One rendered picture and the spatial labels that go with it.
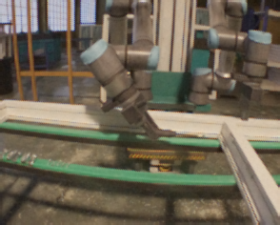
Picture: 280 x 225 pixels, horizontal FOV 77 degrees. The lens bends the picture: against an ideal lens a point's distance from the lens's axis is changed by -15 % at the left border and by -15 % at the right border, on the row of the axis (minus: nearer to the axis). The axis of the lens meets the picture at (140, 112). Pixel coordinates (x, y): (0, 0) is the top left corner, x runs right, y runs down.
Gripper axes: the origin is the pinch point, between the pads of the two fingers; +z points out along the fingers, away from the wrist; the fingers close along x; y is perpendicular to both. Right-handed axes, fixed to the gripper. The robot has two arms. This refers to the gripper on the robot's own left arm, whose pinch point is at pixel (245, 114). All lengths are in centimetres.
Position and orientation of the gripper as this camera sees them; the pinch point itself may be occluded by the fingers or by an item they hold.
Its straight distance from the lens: 89.2
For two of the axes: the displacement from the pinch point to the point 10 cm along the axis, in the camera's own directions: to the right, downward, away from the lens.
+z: -0.4, 9.2, 3.8
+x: 1.1, -3.8, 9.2
